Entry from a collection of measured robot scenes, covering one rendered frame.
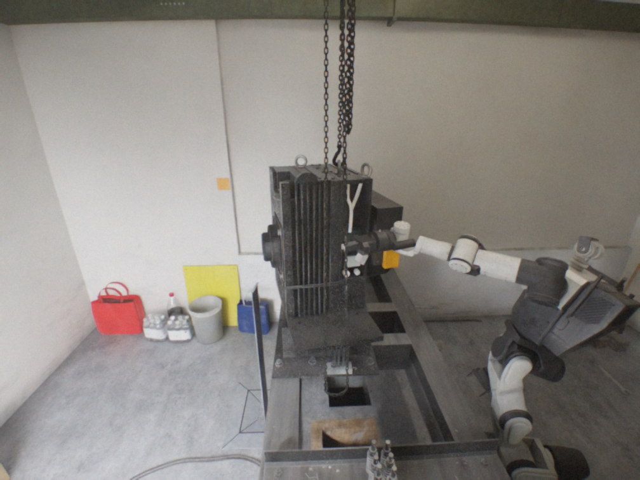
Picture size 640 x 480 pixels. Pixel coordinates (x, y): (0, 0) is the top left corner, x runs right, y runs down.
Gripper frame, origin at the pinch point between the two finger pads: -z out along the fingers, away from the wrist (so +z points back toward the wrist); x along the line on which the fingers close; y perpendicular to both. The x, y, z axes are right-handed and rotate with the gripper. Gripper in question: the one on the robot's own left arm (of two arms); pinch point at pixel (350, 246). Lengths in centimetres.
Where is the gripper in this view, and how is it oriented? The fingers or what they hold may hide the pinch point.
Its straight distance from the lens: 124.3
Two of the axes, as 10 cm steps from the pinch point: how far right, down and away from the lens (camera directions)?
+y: 0.4, 9.3, 3.6
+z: 9.4, -1.6, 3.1
